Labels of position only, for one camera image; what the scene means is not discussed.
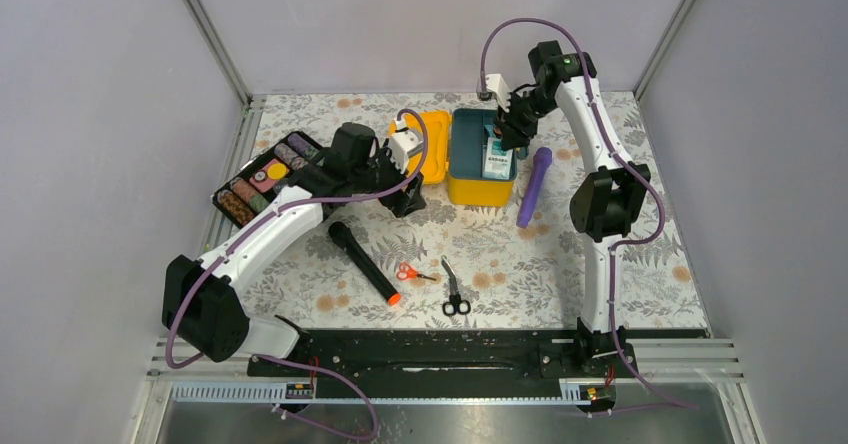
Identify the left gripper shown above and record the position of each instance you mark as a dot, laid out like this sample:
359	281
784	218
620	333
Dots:
405	201

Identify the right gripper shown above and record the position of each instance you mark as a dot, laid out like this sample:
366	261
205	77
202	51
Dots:
510	128

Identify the yellow plastic kit box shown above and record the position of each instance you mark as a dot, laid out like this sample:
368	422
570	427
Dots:
462	192

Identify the teal gauze packet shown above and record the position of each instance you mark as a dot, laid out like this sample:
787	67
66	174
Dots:
497	163

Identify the teal plastic tray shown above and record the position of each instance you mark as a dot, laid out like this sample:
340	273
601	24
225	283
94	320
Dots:
469	130

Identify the orange handled small scissors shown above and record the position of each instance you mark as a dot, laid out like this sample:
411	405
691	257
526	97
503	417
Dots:
406	272

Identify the black bandage shears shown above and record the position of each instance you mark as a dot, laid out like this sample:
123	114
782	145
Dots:
455	303

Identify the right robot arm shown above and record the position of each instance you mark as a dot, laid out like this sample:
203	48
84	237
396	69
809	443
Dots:
608	201

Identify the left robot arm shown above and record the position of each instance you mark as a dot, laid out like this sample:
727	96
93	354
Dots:
202	302

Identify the purple cylindrical tube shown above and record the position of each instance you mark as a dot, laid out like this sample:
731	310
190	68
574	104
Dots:
542	161

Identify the black flashlight orange tip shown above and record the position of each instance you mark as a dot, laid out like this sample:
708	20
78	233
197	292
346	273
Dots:
342	236

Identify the black poker chip case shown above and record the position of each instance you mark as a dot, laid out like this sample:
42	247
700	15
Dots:
252	189

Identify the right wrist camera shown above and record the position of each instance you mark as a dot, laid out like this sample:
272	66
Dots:
493	86

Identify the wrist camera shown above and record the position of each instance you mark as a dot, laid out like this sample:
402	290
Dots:
493	86
404	144

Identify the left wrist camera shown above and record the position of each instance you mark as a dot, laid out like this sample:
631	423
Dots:
404	144

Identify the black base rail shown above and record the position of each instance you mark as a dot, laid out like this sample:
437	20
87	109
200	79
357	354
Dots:
445	364

